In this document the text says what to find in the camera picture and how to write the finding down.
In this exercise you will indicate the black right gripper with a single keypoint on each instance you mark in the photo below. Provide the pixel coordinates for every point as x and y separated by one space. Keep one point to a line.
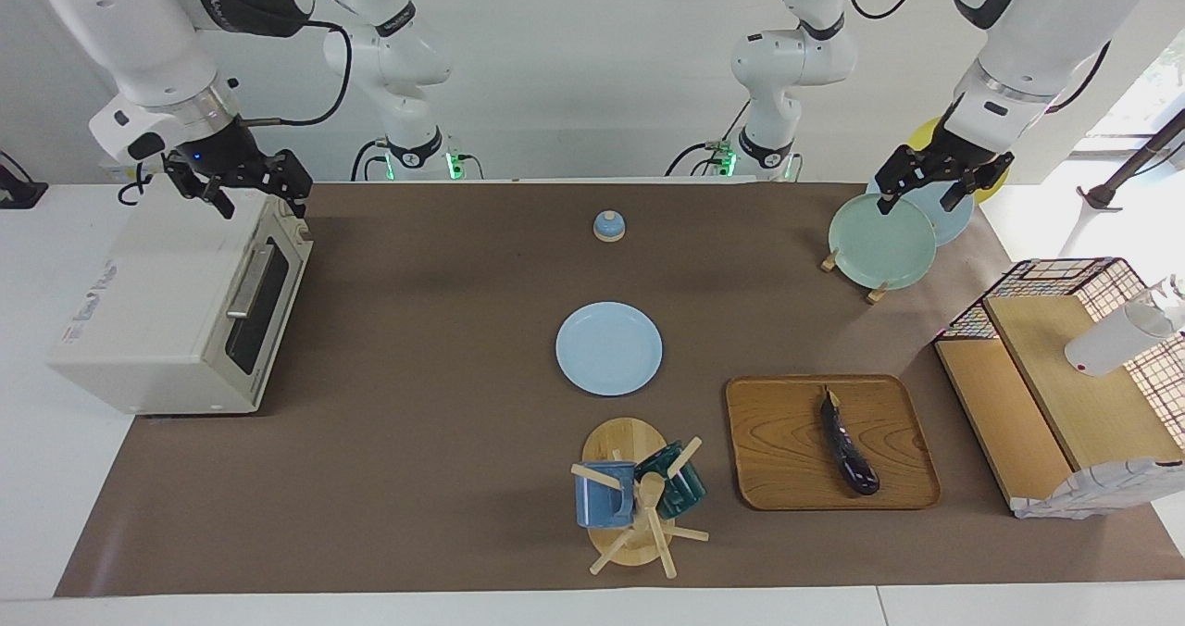
227 154

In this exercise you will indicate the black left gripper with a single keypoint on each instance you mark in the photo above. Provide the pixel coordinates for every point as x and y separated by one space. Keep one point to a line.
958 154

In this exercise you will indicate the dark purple eggplant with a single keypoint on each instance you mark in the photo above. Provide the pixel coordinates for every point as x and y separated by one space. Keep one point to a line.
847 450

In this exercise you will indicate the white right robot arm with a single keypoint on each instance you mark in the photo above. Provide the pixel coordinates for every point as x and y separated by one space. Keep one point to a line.
139 33

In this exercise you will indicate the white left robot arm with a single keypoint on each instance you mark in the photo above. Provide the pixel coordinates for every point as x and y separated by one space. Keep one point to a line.
1046 15

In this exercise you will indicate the white toaster oven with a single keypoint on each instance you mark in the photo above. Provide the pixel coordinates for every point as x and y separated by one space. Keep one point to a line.
148 302

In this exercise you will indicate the yellow plate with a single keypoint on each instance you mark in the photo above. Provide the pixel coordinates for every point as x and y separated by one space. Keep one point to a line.
926 133

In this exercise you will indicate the light blue racked plate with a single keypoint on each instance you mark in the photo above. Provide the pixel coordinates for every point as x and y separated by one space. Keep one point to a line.
954 223

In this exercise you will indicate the pale green plate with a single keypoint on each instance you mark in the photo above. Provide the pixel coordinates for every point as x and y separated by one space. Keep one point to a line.
879 246

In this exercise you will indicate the wooden plate rack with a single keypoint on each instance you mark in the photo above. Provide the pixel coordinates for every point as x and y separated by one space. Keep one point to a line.
876 294

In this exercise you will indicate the dark tripod stand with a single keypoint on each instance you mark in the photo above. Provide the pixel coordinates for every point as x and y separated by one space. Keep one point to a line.
1134 165

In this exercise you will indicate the white bottle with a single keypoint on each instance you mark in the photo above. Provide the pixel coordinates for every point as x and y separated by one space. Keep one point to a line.
1111 344

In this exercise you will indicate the brown table mat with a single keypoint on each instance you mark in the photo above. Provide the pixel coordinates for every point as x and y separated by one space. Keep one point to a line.
444 422

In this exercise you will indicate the wooden serving tray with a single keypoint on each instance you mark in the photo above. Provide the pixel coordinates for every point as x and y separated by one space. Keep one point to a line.
787 450

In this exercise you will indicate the white patterned cloth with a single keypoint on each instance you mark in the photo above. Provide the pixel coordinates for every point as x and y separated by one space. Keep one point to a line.
1102 489

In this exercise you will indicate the dark green mug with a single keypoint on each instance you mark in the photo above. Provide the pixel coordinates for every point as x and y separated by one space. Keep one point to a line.
685 492

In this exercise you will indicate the wooden mug tree stand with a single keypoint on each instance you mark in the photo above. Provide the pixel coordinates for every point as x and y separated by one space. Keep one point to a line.
625 441

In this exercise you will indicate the blue enamel mug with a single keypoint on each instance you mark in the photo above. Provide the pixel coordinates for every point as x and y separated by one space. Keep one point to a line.
602 506

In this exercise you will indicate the black clamp mount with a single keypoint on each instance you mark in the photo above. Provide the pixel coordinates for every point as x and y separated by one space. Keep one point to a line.
20 193

